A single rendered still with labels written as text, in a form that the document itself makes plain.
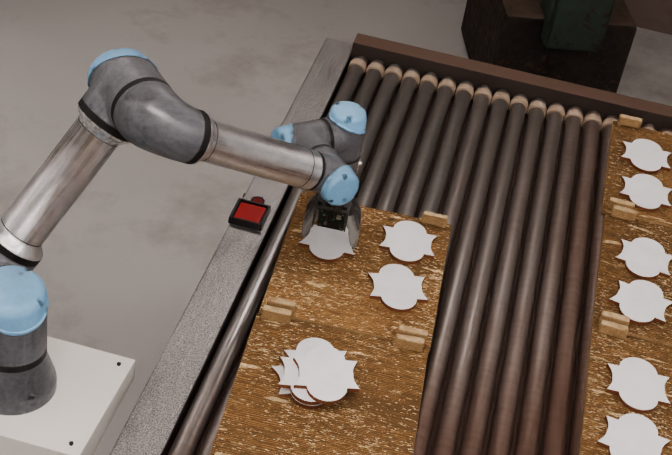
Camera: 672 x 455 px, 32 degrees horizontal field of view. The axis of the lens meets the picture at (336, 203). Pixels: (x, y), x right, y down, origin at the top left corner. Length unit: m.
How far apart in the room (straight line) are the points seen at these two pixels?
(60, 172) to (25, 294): 0.22
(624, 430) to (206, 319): 0.84
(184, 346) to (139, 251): 1.64
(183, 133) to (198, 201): 2.19
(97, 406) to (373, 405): 0.51
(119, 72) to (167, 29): 3.10
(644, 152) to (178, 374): 1.40
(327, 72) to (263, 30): 2.04
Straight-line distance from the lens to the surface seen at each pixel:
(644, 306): 2.62
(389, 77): 3.21
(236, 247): 2.57
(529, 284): 2.62
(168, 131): 1.99
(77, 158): 2.12
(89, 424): 2.19
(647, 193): 2.97
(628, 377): 2.45
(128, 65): 2.08
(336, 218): 2.44
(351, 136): 2.34
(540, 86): 3.26
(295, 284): 2.46
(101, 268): 3.89
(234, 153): 2.06
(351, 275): 2.51
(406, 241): 2.61
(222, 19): 5.27
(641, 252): 2.77
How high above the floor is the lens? 2.56
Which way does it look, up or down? 37 degrees down
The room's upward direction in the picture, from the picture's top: 9 degrees clockwise
